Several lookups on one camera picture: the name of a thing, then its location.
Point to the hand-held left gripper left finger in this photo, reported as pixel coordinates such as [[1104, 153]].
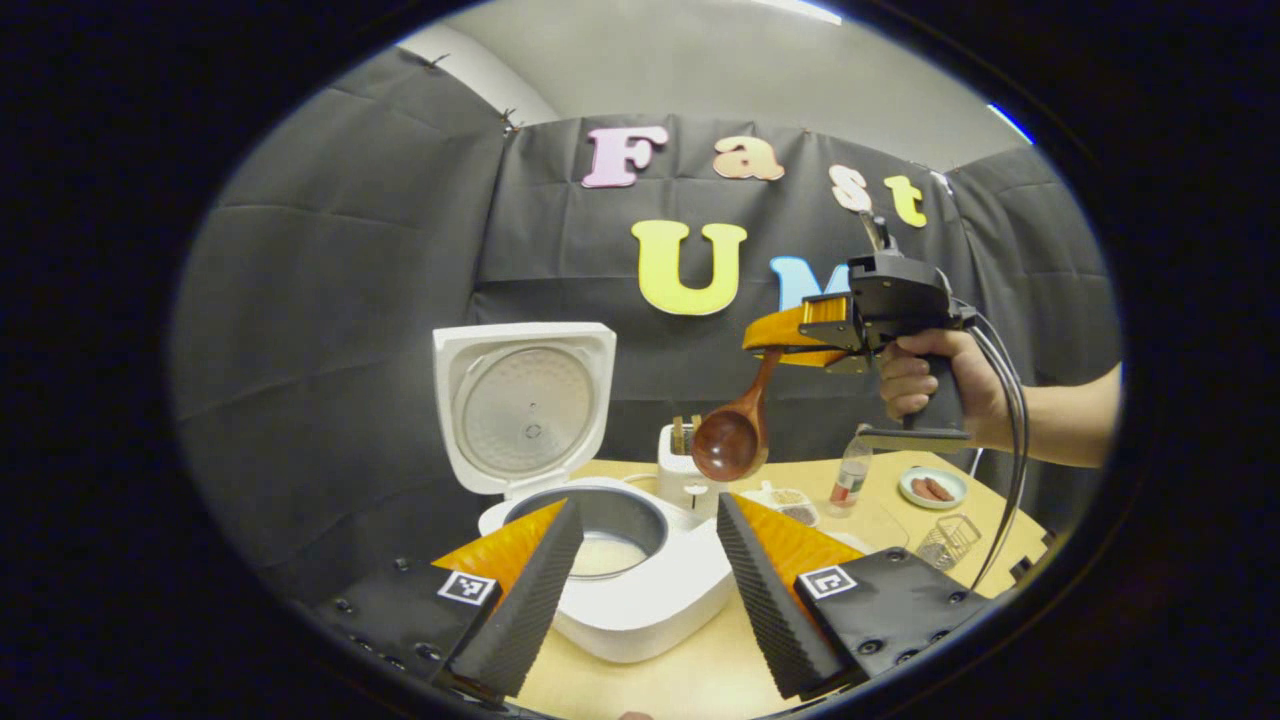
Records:
[[517, 610]]

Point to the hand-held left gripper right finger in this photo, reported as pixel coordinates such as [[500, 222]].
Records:
[[775, 610]]

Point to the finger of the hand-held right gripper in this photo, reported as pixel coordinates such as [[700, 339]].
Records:
[[800, 335]]

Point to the brown wooden spoon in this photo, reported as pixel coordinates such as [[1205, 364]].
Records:
[[730, 445]]

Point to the clear square chopstick holder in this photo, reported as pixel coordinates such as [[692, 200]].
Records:
[[950, 540]]

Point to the white rice cooker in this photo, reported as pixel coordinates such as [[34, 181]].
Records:
[[525, 410]]

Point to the clear plastic rice container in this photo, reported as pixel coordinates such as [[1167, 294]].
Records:
[[870, 530]]

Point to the white divided grain dish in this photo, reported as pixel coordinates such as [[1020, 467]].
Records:
[[785, 500]]

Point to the toasted bread slice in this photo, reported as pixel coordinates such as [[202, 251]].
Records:
[[693, 428], [679, 435]]

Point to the clear plastic bottle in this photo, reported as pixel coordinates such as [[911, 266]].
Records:
[[850, 480]]

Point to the white toaster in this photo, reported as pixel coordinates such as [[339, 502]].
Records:
[[675, 480]]

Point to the green plate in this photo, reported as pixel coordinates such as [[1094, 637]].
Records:
[[905, 490]]

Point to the red meat slice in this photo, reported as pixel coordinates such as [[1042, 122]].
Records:
[[921, 490], [944, 489]]

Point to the black binder clip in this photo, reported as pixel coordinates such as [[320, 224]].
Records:
[[511, 123], [436, 62]]

